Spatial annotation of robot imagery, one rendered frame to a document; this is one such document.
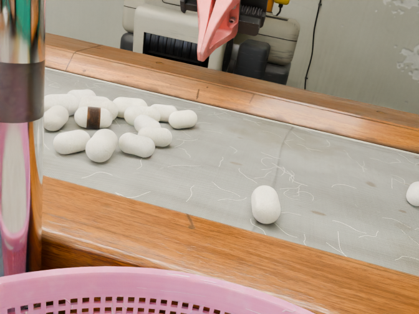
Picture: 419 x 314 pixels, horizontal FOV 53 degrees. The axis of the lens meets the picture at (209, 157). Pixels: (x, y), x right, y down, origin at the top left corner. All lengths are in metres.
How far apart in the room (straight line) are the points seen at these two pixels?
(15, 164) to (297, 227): 0.20
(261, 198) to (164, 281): 0.12
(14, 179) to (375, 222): 0.26
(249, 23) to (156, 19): 0.53
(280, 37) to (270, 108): 0.73
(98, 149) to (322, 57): 2.16
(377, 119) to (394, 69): 1.92
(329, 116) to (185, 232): 0.35
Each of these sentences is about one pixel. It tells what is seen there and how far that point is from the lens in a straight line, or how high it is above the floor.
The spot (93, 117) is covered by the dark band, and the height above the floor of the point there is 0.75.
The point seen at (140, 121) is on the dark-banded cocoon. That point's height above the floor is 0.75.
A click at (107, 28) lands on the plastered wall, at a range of 2.67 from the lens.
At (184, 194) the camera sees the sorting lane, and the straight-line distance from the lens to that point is 0.31.
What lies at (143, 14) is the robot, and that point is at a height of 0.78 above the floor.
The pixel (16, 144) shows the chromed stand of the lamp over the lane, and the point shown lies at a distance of 0.17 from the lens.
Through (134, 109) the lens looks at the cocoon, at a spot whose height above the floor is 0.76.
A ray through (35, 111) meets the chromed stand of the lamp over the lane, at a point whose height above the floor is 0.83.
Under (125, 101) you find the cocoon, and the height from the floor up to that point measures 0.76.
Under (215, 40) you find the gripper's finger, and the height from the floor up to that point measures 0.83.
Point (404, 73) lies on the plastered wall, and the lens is 2.49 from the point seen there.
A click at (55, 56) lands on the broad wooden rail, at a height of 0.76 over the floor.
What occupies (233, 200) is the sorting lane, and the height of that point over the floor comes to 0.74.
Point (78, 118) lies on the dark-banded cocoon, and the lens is 0.40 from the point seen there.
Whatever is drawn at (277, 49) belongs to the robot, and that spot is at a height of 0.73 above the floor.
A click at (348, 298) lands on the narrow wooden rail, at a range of 0.22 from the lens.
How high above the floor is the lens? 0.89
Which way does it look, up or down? 23 degrees down
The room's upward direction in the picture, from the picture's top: 11 degrees clockwise
